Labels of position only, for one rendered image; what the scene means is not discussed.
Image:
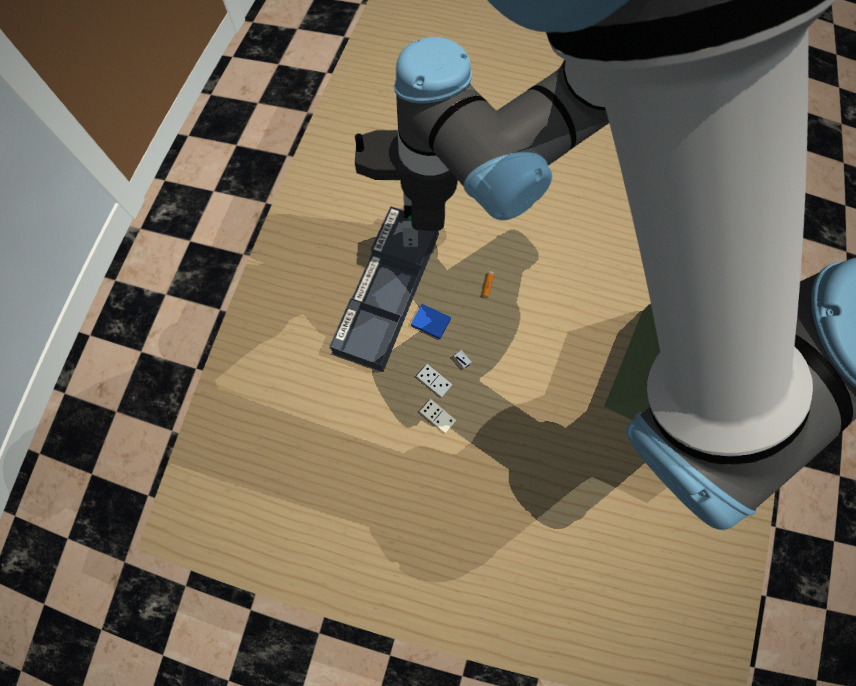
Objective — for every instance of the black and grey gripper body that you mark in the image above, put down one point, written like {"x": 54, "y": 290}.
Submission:
{"x": 429, "y": 183}

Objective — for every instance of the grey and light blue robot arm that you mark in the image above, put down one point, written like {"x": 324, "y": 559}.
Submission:
{"x": 712, "y": 147}

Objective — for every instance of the dark grey three-compartment bin rack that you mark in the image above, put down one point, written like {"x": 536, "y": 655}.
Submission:
{"x": 365, "y": 332}

